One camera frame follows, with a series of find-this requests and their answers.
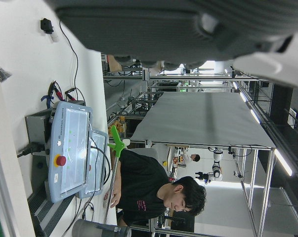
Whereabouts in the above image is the grey UR teach pendant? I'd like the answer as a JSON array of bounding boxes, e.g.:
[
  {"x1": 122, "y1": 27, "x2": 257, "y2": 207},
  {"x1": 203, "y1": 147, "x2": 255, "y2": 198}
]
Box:
[
  {"x1": 47, "y1": 101, "x2": 94, "y2": 203},
  {"x1": 78, "y1": 129, "x2": 109, "y2": 199}
]

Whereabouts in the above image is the red alligator clip lead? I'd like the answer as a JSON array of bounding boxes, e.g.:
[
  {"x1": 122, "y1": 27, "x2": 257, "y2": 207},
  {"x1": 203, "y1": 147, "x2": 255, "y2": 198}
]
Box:
[
  {"x1": 64, "y1": 87, "x2": 77, "y2": 100},
  {"x1": 47, "y1": 80, "x2": 63, "y2": 98}
]

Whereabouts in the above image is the black power plug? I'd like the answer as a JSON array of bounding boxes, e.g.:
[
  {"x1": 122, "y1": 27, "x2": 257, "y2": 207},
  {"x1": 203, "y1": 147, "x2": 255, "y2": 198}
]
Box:
[{"x1": 16, "y1": 141, "x2": 45, "y2": 158}]

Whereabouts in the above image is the person in white shirt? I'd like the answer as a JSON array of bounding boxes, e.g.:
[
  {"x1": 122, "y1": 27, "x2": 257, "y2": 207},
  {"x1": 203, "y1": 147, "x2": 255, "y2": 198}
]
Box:
[{"x1": 187, "y1": 153, "x2": 201, "y2": 164}]

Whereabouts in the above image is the aluminium frame cell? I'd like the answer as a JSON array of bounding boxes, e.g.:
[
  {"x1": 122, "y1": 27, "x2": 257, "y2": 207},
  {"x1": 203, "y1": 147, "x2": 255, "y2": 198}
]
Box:
[{"x1": 145, "y1": 139, "x2": 277, "y2": 237}]

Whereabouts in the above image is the person in black t-shirt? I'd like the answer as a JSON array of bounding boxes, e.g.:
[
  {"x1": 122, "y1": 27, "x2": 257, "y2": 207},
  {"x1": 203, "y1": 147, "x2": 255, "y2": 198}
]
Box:
[{"x1": 110, "y1": 148, "x2": 208, "y2": 227}]

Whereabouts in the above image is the black ribbed power supply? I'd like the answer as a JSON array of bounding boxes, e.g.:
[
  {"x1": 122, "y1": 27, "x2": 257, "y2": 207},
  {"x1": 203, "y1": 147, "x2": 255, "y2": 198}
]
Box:
[{"x1": 27, "y1": 190, "x2": 77, "y2": 237}]

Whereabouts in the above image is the thin black plug cable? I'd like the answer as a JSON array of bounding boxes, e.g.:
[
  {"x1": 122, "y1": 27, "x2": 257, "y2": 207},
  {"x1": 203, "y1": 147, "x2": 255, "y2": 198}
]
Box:
[{"x1": 59, "y1": 21, "x2": 80, "y2": 99}]

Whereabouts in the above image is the green claw grabber stick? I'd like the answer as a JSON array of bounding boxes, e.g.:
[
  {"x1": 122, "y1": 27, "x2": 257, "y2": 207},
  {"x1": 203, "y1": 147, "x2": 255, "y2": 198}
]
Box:
[{"x1": 103, "y1": 124, "x2": 131, "y2": 224}]

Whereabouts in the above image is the black monitor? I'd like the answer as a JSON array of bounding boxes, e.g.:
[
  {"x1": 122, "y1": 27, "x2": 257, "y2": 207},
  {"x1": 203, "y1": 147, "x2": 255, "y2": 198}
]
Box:
[{"x1": 170, "y1": 209, "x2": 195, "y2": 233}]

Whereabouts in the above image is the black plug white adapter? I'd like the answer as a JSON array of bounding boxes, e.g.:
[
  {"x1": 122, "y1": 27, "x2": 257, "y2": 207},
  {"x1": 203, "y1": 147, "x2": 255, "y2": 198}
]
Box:
[{"x1": 40, "y1": 17, "x2": 60, "y2": 43}]

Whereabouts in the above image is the aluminium rack frame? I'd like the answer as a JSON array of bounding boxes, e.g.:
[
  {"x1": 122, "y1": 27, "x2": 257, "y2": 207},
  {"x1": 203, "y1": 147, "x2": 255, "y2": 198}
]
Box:
[{"x1": 103, "y1": 66, "x2": 260, "y2": 117}]

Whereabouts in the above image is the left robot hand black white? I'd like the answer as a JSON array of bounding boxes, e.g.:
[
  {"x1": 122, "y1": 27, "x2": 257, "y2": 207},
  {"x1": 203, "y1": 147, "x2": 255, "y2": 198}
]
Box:
[{"x1": 43, "y1": 0, "x2": 298, "y2": 91}]

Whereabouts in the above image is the grey metal control box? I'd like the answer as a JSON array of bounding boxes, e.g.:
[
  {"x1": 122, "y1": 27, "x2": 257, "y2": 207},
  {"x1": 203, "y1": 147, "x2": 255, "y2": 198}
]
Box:
[{"x1": 24, "y1": 110, "x2": 57, "y2": 192}]

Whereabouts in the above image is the brown cardboard box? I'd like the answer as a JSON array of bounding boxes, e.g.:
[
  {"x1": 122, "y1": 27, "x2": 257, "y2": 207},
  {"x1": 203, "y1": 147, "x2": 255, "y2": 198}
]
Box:
[{"x1": 106, "y1": 55, "x2": 123, "y2": 72}]

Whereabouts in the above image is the grey fabric canopy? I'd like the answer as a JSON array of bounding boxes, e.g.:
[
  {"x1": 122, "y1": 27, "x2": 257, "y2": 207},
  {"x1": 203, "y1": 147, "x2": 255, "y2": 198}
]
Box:
[{"x1": 130, "y1": 91, "x2": 276, "y2": 149}]

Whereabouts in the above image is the thick black pendant cable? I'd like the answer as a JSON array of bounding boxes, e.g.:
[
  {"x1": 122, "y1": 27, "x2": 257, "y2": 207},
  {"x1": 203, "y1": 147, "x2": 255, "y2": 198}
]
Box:
[{"x1": 89, "y1": 137, "x2": 113, "y2": 198}]

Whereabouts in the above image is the blue tape strip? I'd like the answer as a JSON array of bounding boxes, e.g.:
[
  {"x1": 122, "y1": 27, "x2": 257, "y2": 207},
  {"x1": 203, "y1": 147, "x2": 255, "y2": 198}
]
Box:
[{"x1": 41, "y1": 95, "x2": 54, "y2": 107}]

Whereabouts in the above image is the ceiling strip light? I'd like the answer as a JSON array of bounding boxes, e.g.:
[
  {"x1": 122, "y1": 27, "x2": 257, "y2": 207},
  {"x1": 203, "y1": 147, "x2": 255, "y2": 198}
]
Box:
[
  {"x1": 249, "y1": 108, "x2": 260, "y2": 124},
  {"x1": 273, "y1": 148, "x2": 293, "y2": 177}
]

